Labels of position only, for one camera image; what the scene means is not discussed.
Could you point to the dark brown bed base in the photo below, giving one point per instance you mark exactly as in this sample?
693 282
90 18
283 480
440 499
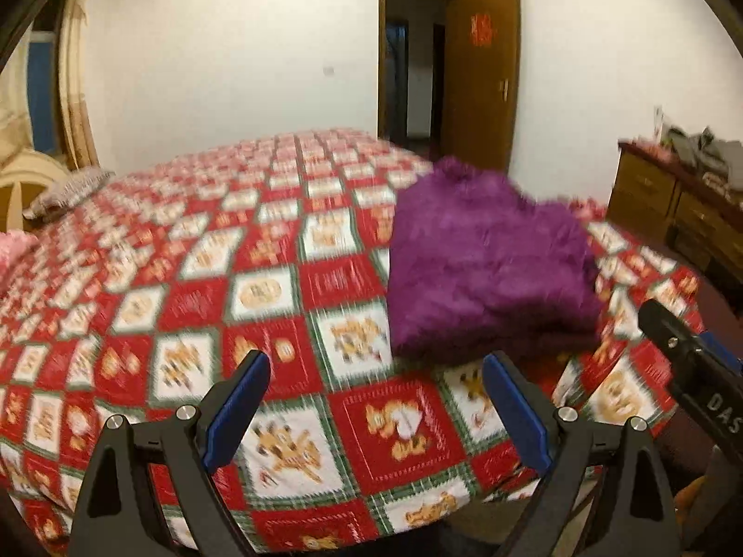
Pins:
722 310

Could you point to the pile of grey clothes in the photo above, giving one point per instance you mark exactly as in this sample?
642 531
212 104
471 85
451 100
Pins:
702 148

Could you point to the brown door frame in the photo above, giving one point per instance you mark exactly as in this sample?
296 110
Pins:
382 69

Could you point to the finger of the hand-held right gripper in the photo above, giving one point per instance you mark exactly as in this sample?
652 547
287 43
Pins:
667 330
722 354

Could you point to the purple hooded puffer jacket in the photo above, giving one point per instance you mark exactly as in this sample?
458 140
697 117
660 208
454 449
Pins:
482 267

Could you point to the red paper door decoration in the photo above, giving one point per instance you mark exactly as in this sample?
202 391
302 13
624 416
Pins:
482 29

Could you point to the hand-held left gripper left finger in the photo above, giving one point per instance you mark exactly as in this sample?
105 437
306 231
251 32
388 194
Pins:
238 406

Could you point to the window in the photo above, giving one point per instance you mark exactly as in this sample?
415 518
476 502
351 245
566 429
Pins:
42 93

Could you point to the cream wooden headboard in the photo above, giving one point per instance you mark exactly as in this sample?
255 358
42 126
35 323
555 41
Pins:
35 171

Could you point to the white wall outlet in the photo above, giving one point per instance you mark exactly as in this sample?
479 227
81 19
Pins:
658 122

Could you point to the pink floral blanket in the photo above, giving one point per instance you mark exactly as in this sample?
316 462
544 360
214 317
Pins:
14 246

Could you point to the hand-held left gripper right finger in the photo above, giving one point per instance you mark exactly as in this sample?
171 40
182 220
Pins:
516 412

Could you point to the brown wooden door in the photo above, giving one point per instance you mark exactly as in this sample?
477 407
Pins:
476 116

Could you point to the red checked printed bedsheet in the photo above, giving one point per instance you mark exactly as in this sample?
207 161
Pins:
232 243

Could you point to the wooden dresser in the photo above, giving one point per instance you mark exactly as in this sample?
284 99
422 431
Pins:
644 185

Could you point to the striped grey pillow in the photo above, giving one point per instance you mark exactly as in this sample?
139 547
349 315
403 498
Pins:
69 191

